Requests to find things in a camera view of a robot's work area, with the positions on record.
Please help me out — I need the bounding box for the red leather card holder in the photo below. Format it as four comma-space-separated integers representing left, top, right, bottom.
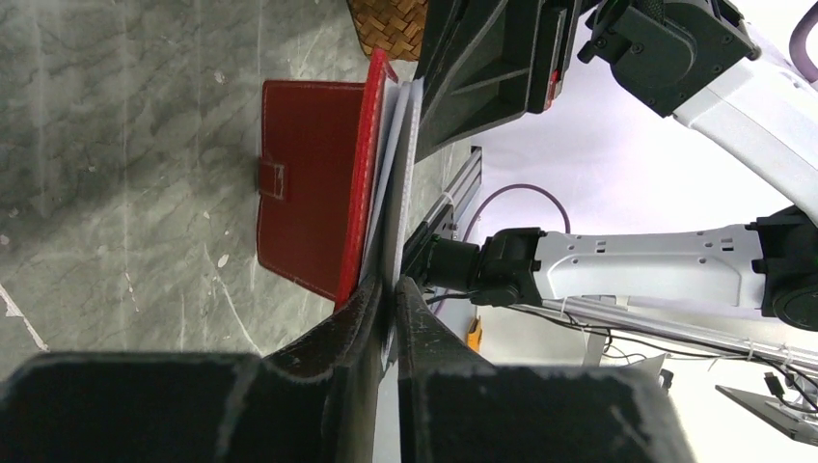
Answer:
256, 49, 398, 311

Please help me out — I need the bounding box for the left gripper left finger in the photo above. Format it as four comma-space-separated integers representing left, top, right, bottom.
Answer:
1, 277, 383, 462

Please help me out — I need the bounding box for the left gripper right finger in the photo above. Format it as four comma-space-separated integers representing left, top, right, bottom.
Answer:
395, 277, 694, 462

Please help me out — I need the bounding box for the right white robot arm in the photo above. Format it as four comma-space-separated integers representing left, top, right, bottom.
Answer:
410, 1, 817, 331

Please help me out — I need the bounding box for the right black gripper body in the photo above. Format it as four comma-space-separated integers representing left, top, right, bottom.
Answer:
578, 0, 761, 118

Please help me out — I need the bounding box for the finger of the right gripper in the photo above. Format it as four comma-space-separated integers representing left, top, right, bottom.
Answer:
415, 1, 562, 160
544, 0, 583, 109

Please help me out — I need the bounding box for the brown wicker divided basket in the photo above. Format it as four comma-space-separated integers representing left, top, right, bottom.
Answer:
346, 0, 428, 62

